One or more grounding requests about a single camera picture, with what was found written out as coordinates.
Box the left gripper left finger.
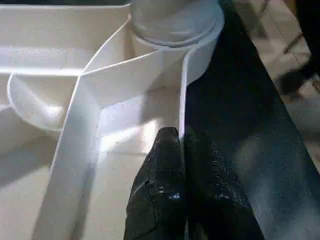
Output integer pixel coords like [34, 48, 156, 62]
[123, 127, 188, 240]

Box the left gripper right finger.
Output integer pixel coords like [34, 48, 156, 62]
[183, 130, 266, 240]

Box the white plastic table top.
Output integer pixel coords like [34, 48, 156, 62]
[0, 0, 226, 240]

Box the white plastic table leg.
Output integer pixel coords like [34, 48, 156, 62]
[130, 0, 225, 49]

